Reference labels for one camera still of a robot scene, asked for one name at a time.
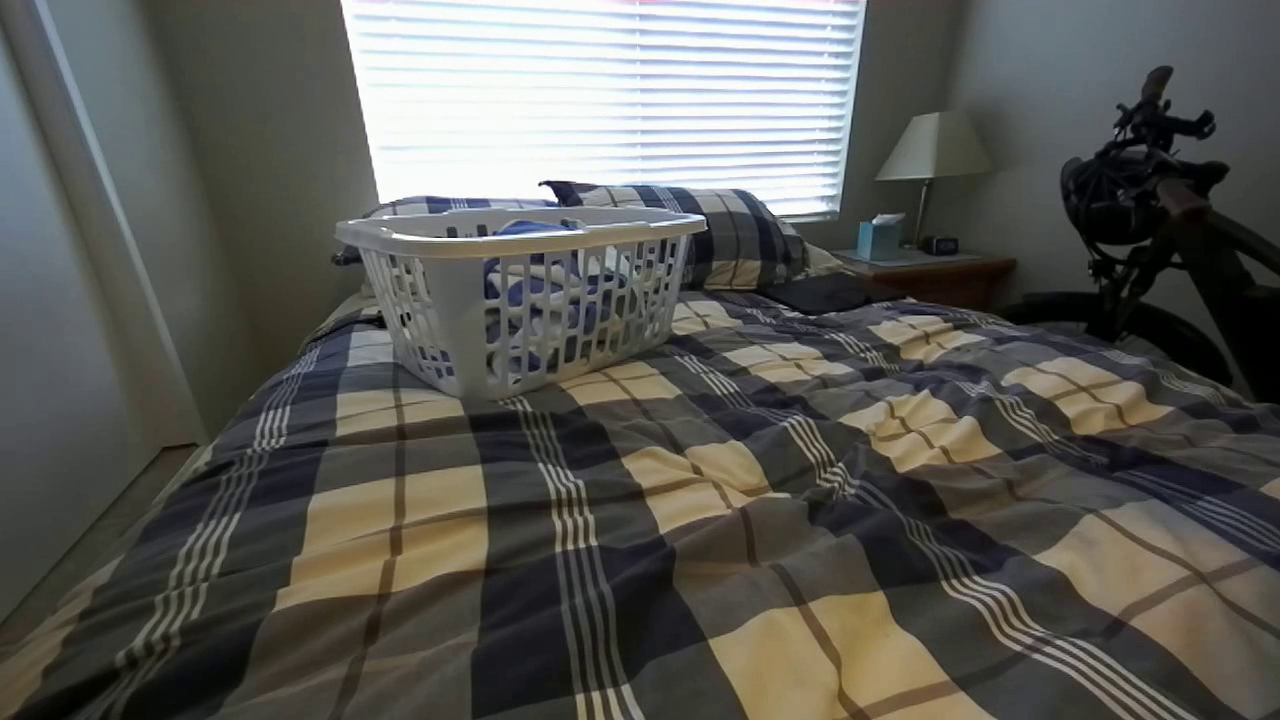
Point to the plaid blue cream duvet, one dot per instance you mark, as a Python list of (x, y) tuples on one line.
[(667, 601)]

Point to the blue clothes pile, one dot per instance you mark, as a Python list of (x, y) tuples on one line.
[(513, 284)]

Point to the large plaid pillow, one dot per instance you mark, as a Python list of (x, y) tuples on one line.
[(746, 243)]

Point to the white plastic laundry basket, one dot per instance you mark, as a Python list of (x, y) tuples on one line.
[(448, 334)]

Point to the dark cloth item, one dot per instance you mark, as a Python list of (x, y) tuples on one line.
[(825, 294)]

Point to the teal tissue box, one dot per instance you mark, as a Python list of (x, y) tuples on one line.
[(879, 238)]

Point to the white window blinds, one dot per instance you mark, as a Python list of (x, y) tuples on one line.
[(601, 94)]

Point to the wooden nightstand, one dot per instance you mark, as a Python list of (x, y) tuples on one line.
[(942, 277)]

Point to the small black alarm clock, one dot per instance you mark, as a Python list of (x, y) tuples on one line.
[(942, 244)]

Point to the table lamp with cream shade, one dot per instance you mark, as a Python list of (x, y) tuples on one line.
[(935, 146)]

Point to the black bicycle helmet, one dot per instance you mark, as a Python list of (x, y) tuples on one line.
[(1105, 202)]

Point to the black bicycle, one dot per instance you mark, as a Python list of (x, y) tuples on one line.
[(1204, 254)]

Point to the white door frame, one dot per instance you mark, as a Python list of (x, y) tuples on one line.
[(122, 265)]

